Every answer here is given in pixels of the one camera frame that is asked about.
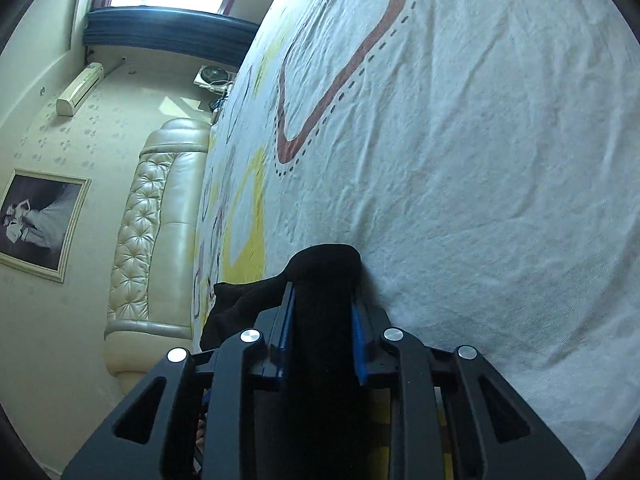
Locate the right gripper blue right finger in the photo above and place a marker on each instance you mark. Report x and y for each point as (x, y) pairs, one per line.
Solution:
(359, 343)

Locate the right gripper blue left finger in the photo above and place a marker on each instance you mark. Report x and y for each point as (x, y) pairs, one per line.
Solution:
(281, 333)

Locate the black pants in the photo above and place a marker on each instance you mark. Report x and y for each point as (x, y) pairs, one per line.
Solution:
(323, 278)

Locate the cream tufted leather headboard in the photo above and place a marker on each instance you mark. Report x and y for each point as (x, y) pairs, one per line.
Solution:
(149, 307)

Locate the white patterned bed sheet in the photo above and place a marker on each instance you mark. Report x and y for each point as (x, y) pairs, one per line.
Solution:
(483, 158)

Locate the framed black white picture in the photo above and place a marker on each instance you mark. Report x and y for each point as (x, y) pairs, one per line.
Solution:
(39, 213)

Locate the dark blue curtain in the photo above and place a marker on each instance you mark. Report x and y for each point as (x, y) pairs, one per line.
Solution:
(215, 37)

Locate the white wall air conditioner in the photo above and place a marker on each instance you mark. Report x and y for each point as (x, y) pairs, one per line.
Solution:
(76, 93)

